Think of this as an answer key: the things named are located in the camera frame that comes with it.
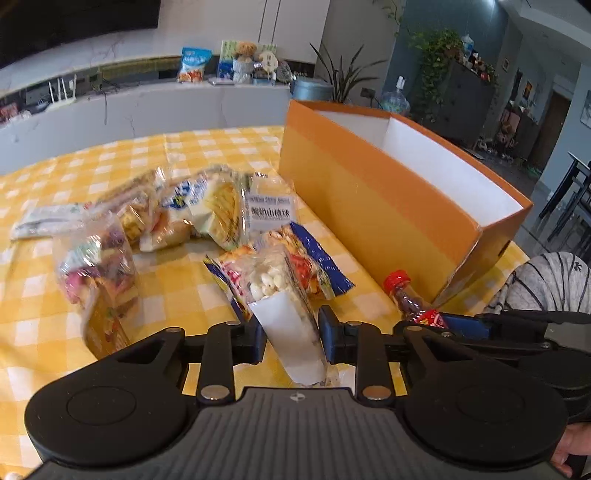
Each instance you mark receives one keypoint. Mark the black dining chair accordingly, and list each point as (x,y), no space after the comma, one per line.
(578,177)

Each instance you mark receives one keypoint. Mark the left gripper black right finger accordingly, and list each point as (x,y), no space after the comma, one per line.
(359,345)

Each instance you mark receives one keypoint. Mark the potato sticks snack bag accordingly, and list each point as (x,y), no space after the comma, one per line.
(207,204)

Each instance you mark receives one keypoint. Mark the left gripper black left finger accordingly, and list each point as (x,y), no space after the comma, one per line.
(227,345)

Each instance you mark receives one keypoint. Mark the grey striped sleeve forearm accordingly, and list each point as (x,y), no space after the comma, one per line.
(556,281)

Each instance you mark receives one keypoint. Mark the green potted plant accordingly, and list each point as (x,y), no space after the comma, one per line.
(341,77)

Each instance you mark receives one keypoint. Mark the hanging ivy plant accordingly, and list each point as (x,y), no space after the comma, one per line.
(439,50)

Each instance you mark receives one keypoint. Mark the white wifi router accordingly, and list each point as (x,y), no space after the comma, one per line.
(61,93)

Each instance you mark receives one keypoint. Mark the yellow crispy snack bag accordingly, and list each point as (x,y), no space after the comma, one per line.
(135,203)

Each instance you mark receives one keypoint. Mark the orange cardboard box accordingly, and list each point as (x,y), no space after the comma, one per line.
(400,197)

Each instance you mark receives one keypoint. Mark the dark grey drawer cabinet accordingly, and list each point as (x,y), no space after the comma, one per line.
(466,99)

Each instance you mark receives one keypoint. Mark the white label snack bag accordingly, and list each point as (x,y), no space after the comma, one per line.
(268,203)

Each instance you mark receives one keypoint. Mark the white flat snack packet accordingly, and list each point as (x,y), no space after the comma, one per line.
(50,221)

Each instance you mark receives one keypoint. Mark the colourful candy bag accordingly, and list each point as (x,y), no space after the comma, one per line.
(95,271)

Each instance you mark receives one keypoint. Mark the red cap drink bottle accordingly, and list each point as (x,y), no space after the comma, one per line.
(412,306)

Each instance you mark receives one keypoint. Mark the grey round trash bin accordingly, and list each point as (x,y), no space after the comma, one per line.
(310,89)

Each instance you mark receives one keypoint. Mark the water jug with pump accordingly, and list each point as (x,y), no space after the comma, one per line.
(396,101)

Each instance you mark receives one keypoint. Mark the white marble tv cabinet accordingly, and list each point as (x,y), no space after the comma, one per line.
(138,112)

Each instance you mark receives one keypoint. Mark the black television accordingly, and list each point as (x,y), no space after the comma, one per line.
(32,26)

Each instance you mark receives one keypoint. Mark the teddy bear toy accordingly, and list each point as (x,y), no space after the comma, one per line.
(242,64)

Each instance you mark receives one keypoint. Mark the blue snack bag on cabinet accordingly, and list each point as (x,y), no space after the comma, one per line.
(193,64)

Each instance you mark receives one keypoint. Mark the right hand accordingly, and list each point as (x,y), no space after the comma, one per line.
(576,440)

